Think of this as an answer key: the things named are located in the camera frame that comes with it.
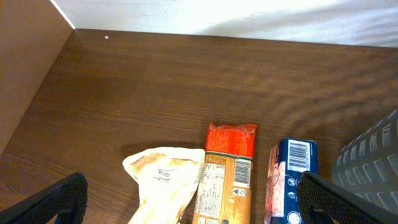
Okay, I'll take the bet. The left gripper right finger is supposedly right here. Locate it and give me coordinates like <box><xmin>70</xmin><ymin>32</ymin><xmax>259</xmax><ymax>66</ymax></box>
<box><xmin>297</xmin><ymin>171</ymin><xmax>397</xmax><ymax>224</ymax></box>

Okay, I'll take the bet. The blue cardboard box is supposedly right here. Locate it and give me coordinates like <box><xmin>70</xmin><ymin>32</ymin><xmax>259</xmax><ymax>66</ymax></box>
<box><xmin>264</xmin><ymin>138</ymin><xmax>318</xmax><ymax>224</ymax></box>

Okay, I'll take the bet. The grey plastic basket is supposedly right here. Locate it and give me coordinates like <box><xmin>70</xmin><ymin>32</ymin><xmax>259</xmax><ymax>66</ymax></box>
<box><xmin>332</xmin><ymin>110</ymin><xmax>397</xmax><ymax>214</ymax></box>

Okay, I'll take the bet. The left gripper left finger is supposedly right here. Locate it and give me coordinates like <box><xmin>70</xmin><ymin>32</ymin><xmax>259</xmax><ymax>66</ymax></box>
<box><xmin>1</xmin><ymin>172</ymin><xmax>88</xmax><ymax>224</ymax></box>

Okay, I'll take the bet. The orange pasta packet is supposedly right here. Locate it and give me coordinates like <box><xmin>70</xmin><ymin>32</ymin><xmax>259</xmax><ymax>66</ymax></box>
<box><xmin>192</xmin><ymin>123</ymin><xmax>257</xmax><ymax>224</ymax></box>

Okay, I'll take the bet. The beige snack bag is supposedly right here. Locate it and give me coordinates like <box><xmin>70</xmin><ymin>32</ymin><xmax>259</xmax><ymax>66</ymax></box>
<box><xmin>123</xmin><ymin>147</ymin><xmax>205</xmax><ymax>224</ymax></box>

